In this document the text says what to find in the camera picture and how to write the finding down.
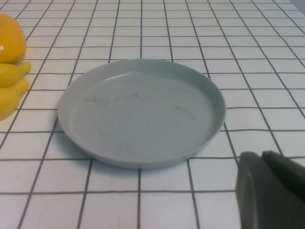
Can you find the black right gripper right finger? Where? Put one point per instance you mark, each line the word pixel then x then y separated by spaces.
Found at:
pixel 290 171

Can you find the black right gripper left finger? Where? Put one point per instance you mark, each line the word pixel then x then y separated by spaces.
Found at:
pixel 262 202

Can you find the yellow banana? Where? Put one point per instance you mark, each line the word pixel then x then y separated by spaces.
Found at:
pixel 9 97
pixel 12 72

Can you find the yellow mango with red speck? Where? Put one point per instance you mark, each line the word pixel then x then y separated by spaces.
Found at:
pixel 9 38

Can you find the grey round plate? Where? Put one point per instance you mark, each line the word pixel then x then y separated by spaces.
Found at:
pixel 143 114

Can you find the white grid-pattern tablecloth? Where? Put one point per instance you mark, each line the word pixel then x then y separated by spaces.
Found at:
pixel 166 202

